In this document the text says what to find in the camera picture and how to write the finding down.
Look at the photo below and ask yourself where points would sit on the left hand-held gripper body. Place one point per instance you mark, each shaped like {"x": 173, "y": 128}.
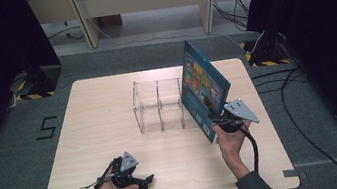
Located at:
{"x": 124, "y": 173}

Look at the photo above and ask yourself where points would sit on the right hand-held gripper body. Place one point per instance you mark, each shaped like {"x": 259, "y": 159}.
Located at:
{"x": 238, "y": 114}

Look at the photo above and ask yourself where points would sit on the blue illustrated children's book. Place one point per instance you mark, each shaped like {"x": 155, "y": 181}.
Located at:
{"x": 204, "y": 85}

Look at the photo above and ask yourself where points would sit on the clear acrylic divided organizer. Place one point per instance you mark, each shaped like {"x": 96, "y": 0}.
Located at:
{"x": 158, "y": 106}

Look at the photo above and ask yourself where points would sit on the person's right hand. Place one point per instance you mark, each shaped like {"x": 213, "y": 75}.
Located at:
{"x": 231, "y": 145}

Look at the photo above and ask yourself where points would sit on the black stand base hazard tape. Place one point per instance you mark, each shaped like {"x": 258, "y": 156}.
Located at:
{"x": 40, "y": 82}
{"x": 266, "y": 51}

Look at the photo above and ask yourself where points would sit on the grey tape strip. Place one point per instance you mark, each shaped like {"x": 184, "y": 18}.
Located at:
{"x": 292, "y": 173}

